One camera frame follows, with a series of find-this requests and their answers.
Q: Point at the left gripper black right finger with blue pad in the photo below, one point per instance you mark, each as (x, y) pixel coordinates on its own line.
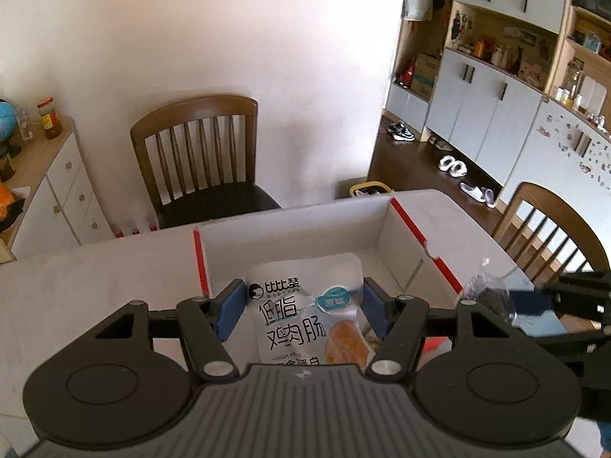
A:
(399, 323)

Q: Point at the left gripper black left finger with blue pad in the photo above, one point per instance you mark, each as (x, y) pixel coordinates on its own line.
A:
(205, 324)

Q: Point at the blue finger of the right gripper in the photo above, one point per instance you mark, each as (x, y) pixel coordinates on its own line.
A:
(579, 294)

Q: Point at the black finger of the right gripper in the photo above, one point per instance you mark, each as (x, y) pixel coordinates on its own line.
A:
(585, 352)

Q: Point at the white chicken sausage pouch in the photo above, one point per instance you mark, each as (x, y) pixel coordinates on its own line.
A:
(307, 312)

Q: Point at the clear bag dark snack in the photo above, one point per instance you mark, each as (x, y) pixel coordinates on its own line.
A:
(489, 290)

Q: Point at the red cardboard box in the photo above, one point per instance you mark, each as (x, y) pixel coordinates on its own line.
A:
(406, 241)

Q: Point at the wooden chair at right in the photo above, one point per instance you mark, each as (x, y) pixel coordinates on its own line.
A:
(546, 237)

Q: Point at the grey white slippers pair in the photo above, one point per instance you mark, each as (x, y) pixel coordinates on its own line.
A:
(481, 195)

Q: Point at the brown wooden chair back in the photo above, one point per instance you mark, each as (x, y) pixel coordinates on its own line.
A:
(198, 159)

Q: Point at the white drawer sideboard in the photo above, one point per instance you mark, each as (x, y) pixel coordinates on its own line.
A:
(60, 209)

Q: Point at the black sneakers pair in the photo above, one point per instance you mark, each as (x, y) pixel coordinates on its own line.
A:
(400, 132)

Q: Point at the orange snack bag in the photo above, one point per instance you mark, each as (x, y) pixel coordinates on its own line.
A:
(11, 206)

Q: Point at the white tall cabinet unit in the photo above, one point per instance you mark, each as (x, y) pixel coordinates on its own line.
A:
(500, 100)

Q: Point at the cardboard carton on shelf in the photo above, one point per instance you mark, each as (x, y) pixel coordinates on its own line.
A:
(425, 71)

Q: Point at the red-lidded sauce jar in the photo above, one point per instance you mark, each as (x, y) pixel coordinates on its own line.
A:
(49, 118)

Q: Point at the blue globe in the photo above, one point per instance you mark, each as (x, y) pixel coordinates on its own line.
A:
(8, 121)

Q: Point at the hanging tote bag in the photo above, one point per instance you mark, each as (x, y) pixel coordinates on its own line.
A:
(418, 10)

